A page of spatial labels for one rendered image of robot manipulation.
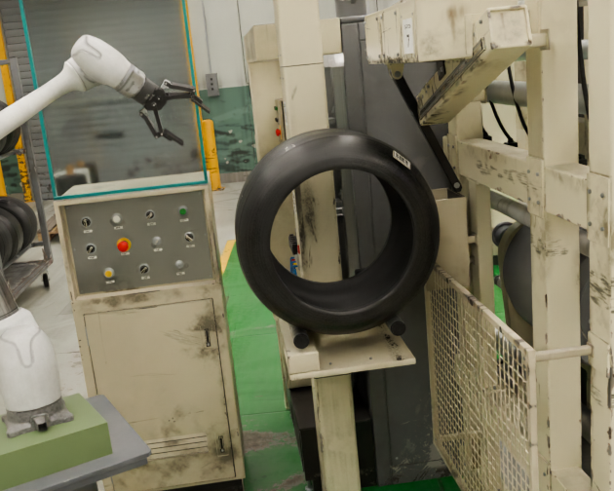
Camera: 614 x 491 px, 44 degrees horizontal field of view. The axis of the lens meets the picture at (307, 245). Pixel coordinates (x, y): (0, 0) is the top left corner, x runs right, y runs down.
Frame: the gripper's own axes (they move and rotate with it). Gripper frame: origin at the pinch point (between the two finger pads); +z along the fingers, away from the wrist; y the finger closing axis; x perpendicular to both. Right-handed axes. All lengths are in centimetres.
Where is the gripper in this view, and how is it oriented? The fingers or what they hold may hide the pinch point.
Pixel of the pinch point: (193, 125)
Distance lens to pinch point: 241.6
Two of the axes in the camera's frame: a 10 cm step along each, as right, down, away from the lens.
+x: -1.9, -5.3, 8.3
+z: 7.3, 4.9, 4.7
